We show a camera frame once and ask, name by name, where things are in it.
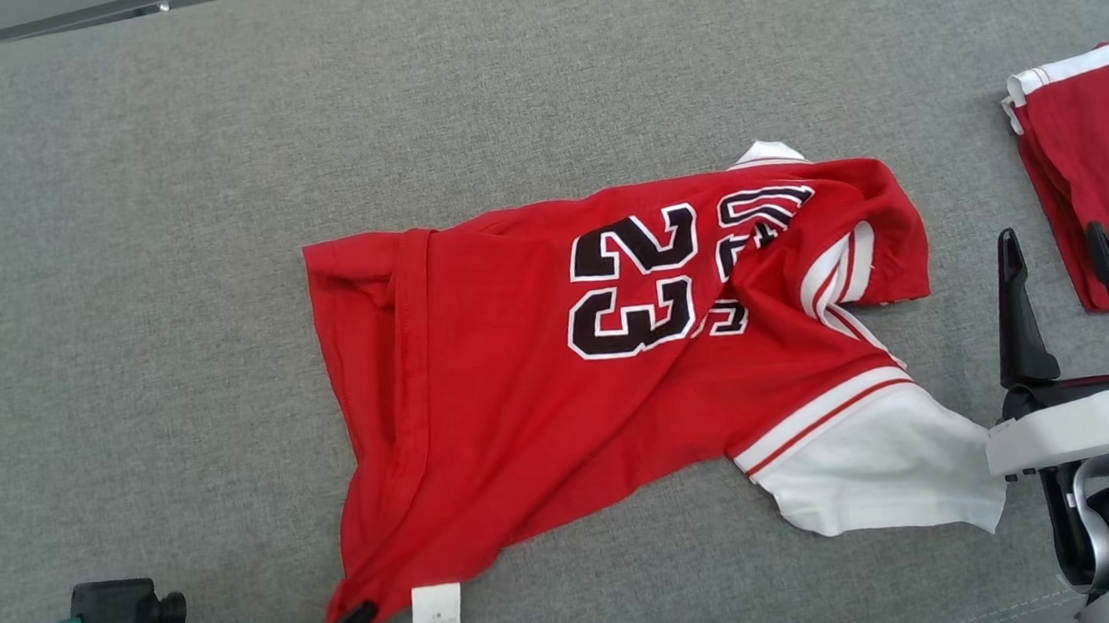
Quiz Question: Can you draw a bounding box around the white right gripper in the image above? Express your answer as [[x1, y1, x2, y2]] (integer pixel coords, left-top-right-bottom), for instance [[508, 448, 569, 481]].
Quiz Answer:
[[966, 219, 1109, 484]]

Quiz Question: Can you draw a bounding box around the red jersey number 23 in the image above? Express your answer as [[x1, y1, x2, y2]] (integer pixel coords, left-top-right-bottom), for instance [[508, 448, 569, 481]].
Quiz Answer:
[[287, 121, 1018, 623]]

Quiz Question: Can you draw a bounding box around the grey partition base rail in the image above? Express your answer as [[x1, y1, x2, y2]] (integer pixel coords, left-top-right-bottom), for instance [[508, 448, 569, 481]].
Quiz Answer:
[[0, 0, 274, 59]]

